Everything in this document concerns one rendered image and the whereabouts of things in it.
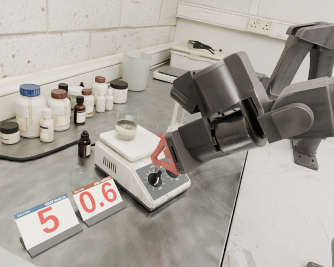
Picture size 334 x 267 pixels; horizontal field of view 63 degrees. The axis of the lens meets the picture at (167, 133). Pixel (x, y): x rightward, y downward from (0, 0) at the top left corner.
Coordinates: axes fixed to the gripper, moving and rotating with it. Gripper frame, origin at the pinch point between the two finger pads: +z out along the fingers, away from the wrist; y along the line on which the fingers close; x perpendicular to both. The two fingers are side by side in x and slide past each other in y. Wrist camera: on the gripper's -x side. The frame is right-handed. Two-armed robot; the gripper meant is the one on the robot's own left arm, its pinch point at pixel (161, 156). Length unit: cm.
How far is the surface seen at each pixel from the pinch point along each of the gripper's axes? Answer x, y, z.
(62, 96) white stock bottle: -23.5, -2.5, 31.2
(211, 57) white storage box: -37, -101, 42
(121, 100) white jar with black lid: -22, -31, 44
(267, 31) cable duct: -43, -140, 23
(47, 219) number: 3.0, 17.8, 12.6
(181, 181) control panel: 7.4, -8.9, 6.3
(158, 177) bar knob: 4.1, -2.3, 5.6
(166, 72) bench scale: -35, -73, 53
